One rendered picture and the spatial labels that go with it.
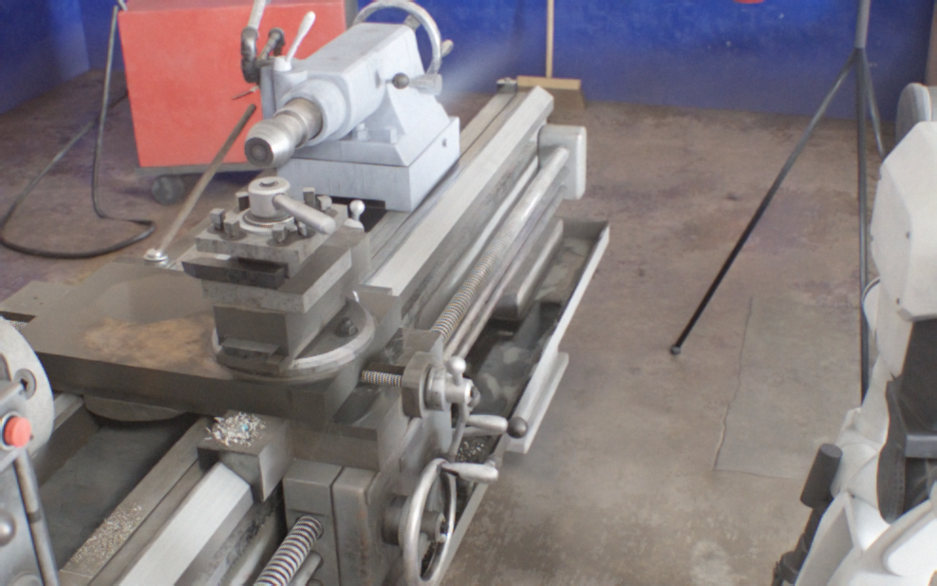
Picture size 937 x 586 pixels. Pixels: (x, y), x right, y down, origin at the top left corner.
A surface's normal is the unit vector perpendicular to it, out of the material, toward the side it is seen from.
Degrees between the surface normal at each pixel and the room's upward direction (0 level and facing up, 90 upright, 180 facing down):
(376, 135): 0
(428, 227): 36
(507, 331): 0
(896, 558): 90
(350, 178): 90
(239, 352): 90
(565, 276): 0
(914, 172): 45
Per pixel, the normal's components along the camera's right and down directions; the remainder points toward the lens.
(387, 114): -0.31, 0.44
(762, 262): -0.04, -0.89
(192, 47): 0.04, 0.45
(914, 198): -0.72, -0.65
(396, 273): 0.53, -0.66
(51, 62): 0.95, 0.11
